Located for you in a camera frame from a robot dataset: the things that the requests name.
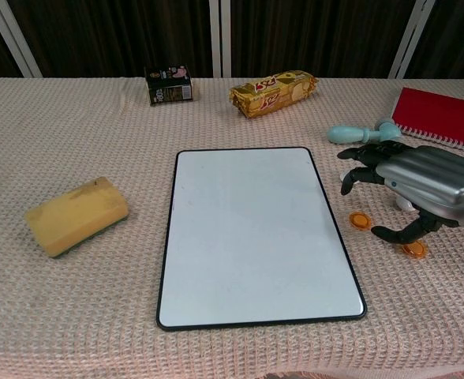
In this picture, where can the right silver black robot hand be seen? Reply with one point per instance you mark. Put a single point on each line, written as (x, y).
(425, 177)

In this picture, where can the round clear white magnet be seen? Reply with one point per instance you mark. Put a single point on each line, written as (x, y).
(402, 204)

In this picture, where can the round orange magnet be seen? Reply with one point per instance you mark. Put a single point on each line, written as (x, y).
(360, 219)
(415, 250)

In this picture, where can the red spiral notebook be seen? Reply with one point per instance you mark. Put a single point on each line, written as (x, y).
(441, 112)

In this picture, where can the teal toy hammer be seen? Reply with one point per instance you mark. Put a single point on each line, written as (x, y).
(346, 134)

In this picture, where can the yellow biscuit packet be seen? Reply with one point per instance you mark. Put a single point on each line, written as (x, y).
(273, 94)

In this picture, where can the small black printed box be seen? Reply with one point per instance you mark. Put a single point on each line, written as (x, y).
(169, 86)

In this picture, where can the pink waffle tablecloth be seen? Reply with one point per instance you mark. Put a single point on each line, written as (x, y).
(98, 296)

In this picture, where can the yellow sponge with green pad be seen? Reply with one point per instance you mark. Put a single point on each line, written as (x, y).
(76, 215)

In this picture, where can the dark curtain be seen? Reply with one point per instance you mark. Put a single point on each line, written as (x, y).
(98, 35)

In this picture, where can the slanted white frame post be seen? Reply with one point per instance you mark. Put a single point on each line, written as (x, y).
(410, 39)
(14, 39)

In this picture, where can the white magnetic board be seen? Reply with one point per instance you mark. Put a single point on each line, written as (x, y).
(236, 276)

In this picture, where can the upright white frame post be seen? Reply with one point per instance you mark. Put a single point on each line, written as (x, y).
(226, 39)
(215, 39)

